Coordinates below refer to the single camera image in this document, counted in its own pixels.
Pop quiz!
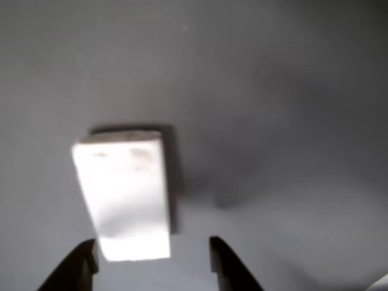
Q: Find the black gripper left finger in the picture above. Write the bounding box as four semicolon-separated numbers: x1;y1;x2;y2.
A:
36;238;99;291

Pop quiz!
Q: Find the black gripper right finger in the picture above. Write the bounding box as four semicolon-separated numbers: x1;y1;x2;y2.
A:
209;236;265;291

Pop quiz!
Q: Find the white rectangular block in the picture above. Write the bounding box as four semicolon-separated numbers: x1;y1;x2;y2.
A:
72;130;171;262

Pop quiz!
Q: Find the grey desk mat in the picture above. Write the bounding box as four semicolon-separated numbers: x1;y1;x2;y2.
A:
0;0;388;291

